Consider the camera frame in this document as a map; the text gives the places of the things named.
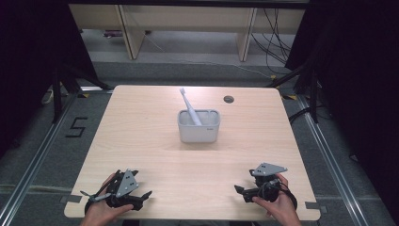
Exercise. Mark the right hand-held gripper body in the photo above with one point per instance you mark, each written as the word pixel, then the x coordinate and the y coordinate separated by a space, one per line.
pixel 268 169

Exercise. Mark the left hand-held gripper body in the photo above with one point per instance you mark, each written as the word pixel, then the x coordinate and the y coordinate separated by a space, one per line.
pixel 127 183

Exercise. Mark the grey toothbrush holder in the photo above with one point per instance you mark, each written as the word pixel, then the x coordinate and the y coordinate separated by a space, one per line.
pixel 199 132

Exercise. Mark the white electric toothbrush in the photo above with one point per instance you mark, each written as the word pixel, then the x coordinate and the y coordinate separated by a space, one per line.
pixel 190 108

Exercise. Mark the person's left hand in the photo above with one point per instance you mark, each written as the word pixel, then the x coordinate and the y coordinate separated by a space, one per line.
pixel 102 213

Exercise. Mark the person's right hand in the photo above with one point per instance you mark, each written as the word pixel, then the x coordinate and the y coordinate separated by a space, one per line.
pixel 280 210

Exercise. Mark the grey tape piece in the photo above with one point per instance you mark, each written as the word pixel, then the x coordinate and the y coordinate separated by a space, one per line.
pixel 71 199
pixel 315 206

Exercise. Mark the yellow black tape piece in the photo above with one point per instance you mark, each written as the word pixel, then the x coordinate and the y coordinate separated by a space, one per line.
pixel 290 97

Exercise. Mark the black metal stand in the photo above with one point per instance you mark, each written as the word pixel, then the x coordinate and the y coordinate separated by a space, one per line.
pixel 309 84
pixel 59 91

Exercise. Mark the black curtain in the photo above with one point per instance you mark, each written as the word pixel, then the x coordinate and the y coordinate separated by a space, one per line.
pixel 360 78
pixel 28 62

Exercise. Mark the light wooden desk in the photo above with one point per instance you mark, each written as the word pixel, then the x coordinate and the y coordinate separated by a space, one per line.
pixel 188 17

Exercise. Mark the aluminium floor rail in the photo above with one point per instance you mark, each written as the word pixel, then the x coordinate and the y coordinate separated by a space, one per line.
pixel 34 160
pixel 326 150

